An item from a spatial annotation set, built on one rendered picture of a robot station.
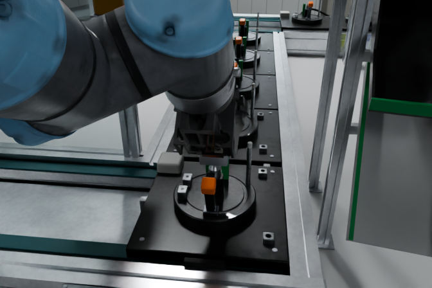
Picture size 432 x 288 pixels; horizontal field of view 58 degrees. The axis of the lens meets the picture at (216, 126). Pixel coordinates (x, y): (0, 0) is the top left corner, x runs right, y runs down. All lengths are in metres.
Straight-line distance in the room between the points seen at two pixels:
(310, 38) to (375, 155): 1.19
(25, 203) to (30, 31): 0.69
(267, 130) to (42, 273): 0.54
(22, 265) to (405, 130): 0.60
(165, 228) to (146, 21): 0.42
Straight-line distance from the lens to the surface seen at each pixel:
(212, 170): 0.63
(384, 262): 0.79
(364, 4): 0.58
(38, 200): 0.84
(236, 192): 0.67
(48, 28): 0.18
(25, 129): 0.32
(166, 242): 0.62
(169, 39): 0.27
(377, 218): 0.62
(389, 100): 0.51
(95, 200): 0.80
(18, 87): 0.18
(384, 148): 0.65
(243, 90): 1.05
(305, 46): 1.78
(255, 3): 4.94
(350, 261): 0.77
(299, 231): 0.67
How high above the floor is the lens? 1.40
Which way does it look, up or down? 28 degrees down
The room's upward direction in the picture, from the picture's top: straight up
